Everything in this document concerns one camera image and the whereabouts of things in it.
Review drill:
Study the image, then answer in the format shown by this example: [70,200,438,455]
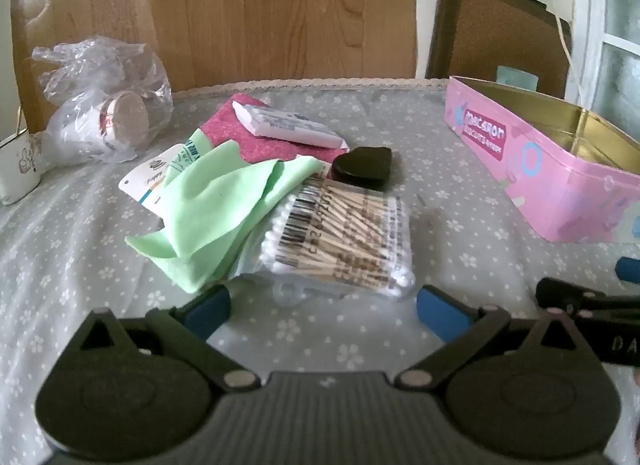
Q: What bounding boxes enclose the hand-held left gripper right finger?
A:
[395,285,588,393]

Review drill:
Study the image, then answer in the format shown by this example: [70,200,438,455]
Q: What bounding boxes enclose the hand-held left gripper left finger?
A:
[75,284,262,393]

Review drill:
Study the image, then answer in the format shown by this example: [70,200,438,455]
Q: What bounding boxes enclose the green cloth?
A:
[125,140,326,296]

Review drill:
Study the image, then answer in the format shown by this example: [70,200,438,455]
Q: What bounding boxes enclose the pink tin box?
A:
[444,75,640,244]

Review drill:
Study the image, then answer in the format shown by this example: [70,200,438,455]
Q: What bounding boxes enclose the pink towel cloth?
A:
[200,92,351,166]

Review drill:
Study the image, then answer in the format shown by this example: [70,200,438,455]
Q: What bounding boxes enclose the white tissue pack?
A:
[231,99,343,149]

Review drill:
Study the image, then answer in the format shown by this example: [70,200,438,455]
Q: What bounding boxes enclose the cotton swab pack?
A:
[259,178,418,302]

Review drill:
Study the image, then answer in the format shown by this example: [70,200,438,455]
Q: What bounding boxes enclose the white printed card label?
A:
[118,130,211,208]

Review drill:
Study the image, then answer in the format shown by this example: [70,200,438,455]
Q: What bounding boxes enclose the grey floral tablecloth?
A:
[0,78,640,465]

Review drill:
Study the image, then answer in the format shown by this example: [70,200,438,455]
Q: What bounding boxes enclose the frosted glass window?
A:
[575,0,640,138]

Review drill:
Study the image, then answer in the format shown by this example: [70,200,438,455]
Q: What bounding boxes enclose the white paper cup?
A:
[97,90,152,153]

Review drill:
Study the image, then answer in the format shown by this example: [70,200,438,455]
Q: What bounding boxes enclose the teal cup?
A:
[496,66,541,93]

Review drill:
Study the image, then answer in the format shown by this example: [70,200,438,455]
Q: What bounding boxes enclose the clear plastic bag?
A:
[31,35,175,166]

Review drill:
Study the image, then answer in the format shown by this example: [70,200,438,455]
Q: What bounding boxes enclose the white enamel mug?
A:
[0,105,43,206]

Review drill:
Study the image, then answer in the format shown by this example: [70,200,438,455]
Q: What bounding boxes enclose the brown chair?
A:
[425,0,573,98]

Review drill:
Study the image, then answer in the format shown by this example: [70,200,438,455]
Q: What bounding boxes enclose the white cable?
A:
[527,0,573,61]

